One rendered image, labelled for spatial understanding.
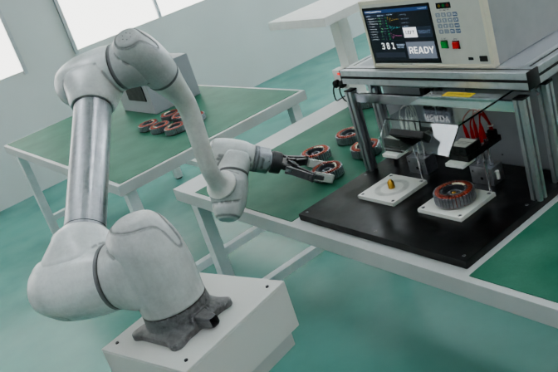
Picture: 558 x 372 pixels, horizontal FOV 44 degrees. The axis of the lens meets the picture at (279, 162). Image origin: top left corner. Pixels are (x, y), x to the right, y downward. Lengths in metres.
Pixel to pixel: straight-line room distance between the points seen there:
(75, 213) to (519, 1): 1.23
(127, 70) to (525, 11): 1.05
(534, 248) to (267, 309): 0.64
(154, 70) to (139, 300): 0.65
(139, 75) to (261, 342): 0.78
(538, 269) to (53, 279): 1.08
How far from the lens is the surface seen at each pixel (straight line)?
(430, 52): 1.95
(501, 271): 1.66
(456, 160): 1.93
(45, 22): 6.22
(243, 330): 1.52
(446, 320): 2.82
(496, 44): 1.84
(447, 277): 1.69
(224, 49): 6.95
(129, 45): 1.84
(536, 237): 1.77
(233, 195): 2.17
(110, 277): 1.53
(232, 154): 2.25
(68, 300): 1.60
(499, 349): 2.64
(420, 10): 1.92
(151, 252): 1.48
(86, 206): 1.70
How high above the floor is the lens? 1.65
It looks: 20 degrees down
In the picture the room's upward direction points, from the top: 18 degrees counter-clockwise
